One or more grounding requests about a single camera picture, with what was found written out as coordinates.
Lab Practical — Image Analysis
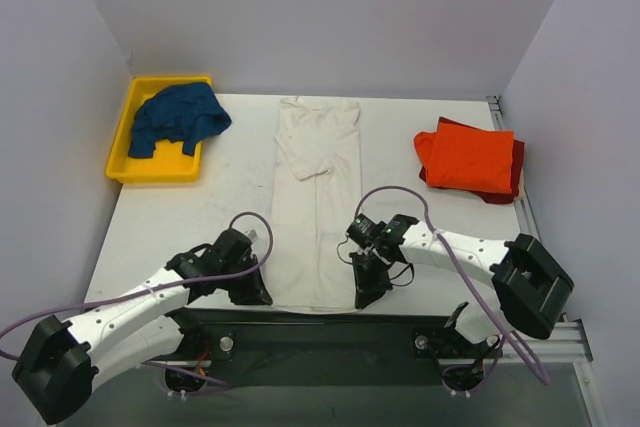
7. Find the white t-shirt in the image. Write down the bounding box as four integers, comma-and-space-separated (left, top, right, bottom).
263, 97, 362, 313

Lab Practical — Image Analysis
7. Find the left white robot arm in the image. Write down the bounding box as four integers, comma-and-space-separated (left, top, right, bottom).
12, 228, 259, 425

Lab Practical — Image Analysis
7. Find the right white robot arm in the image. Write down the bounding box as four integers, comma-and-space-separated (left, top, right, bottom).
346, 215, 574, 355

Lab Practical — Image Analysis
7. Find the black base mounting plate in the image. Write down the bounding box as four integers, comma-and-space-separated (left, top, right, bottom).
159, 308, 498, 387

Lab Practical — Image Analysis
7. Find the yellow plastic bin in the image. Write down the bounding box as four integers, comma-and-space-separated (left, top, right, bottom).
105, 75, 212, 184

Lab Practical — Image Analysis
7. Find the folded orange t-shirt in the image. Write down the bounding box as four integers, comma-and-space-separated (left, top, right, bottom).
422, 118, 517, 194

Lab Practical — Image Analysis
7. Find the blue t-shirt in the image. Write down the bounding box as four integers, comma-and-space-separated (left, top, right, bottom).
128, 82, 232, 159

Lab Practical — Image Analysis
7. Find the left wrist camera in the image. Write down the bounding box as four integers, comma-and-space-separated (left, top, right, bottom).
245, 230, 259, 244

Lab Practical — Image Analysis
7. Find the aluminium frame rail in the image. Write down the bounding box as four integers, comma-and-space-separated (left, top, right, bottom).
521, 319, 593, 364

